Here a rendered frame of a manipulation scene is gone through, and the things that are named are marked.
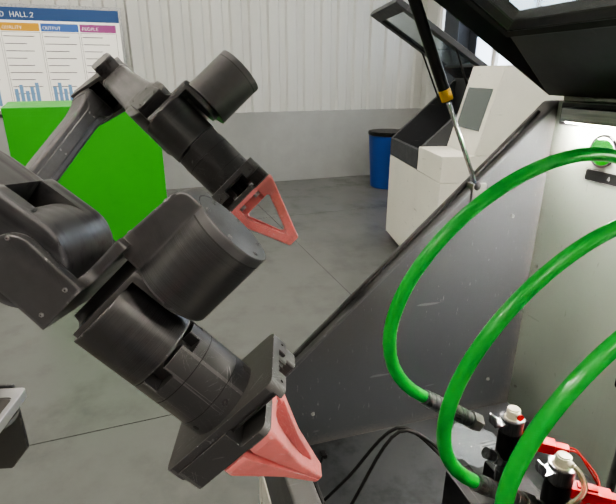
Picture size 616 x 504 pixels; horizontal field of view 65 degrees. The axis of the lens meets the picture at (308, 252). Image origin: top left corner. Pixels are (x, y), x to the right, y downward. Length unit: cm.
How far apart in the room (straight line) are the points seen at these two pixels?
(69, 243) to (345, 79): 725
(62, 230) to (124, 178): 339
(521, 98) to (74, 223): 335
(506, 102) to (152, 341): 331
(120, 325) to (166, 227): 7
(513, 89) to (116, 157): 270
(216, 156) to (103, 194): 318
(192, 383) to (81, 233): 12
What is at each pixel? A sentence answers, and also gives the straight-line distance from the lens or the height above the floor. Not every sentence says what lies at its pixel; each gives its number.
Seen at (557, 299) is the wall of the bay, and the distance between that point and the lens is 99.
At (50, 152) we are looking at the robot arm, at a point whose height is 137.
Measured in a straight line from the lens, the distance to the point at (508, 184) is 51.
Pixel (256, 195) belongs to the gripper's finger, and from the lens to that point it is 53.
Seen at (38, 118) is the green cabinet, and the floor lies 123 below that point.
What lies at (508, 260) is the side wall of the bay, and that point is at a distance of 99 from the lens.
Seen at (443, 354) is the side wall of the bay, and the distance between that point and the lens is 100.
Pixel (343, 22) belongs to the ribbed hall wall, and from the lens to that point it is 752.
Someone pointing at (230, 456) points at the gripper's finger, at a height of 125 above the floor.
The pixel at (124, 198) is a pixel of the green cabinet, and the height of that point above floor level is 66.
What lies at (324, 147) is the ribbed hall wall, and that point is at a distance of 744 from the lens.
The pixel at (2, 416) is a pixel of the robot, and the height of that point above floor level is 104.
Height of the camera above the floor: 149
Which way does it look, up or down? 20 degrees down
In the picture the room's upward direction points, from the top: straight up
